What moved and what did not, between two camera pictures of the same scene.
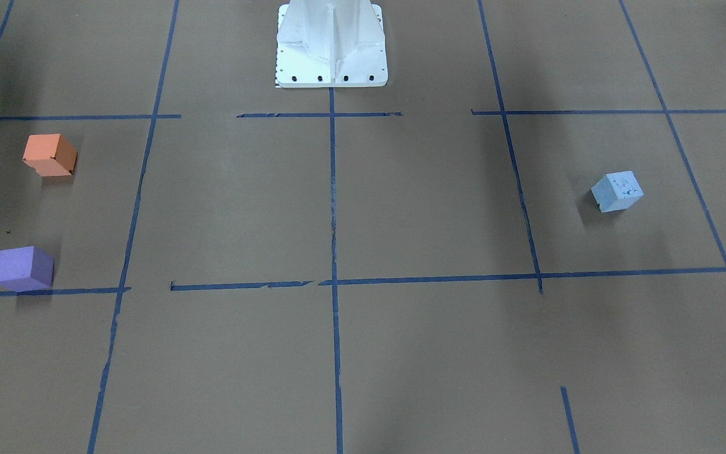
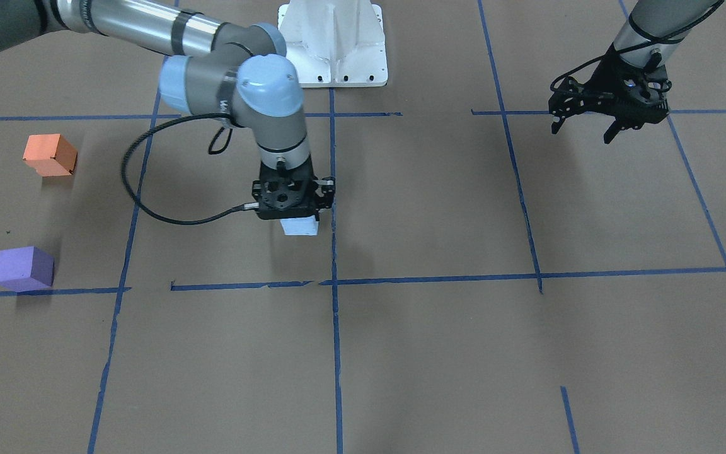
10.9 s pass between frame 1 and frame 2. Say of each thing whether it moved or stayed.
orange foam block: stayed
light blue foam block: moved
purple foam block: stayed
